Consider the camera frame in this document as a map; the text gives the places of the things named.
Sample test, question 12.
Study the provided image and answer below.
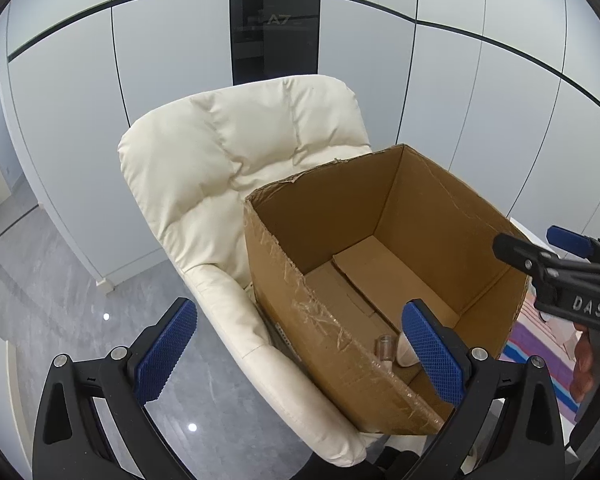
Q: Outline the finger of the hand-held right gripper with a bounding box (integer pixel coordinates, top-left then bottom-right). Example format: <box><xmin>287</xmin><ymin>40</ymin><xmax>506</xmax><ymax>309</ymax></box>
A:
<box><xmin>492</xmin><ymin>233</ymin><xmax>562</xmax><ymax>278</ymax></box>
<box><xmin>546</xmin><ymin>225</ymin><xmax>597</xmax><ymax>258</ymax></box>

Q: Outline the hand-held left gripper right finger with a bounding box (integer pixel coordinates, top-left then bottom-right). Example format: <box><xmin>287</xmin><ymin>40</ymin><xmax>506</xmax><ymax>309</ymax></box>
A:
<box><xmin>402</xmin><ymin>298</ymin><xmax>566</xmax><ymax>480</ymax></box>

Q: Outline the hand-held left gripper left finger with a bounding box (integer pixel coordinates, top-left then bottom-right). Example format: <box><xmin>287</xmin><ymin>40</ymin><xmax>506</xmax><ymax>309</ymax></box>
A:
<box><xmin>32</xmin><ymin>297</ymin><xmax>199</xmax><ymax>480</ymax></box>

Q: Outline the brown cardboard box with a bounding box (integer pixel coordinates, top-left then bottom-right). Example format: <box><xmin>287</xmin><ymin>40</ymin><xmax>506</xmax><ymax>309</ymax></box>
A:
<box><xmin>243</xmin><ymin>143</ymin><xmax>533</xmax><ymax>436</ymax></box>

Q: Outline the person's right hand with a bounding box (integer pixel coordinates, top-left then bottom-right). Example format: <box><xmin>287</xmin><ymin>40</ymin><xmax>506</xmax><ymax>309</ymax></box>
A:
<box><xmin>568</xmin><ymin>324</ymin><xmax>595</xmax><ymax>403</ymax></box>

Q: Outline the white cup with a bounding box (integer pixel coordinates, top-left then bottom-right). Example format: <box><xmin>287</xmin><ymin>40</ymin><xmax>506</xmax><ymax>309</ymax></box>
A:
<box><xmin>396</xmin><ymin>330</ymin><xmax>421</xmax><ymax>369</ymax></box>

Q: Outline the small clear glass cup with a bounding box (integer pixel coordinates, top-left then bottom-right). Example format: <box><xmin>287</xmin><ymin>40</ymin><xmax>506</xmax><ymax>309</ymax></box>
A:
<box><xmin>376</xmin><ymin>334</ymin><xmax>397</xmax><ymax>369</ymax></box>

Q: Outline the striped pastel mat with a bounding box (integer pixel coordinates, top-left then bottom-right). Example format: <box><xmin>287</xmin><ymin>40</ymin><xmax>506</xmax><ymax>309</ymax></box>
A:
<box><xmin>500</xmin><ymin>317</ymin><xmax>579</xmax><ymax>413</ymax></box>

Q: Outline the cream padded armchair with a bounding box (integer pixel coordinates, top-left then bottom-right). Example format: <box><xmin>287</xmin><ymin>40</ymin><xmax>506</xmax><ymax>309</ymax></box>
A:
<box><xmin>117</xmin><ymin>74</ymin><xmax>381</xmax><ymax>467</ymax></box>

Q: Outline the black glass cabinet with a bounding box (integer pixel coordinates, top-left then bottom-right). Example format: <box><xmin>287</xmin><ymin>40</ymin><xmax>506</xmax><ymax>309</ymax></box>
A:
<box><xmin>229</xmin><ymin>0</ymin><xmax>322</xmax><ymax>85</ymax></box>

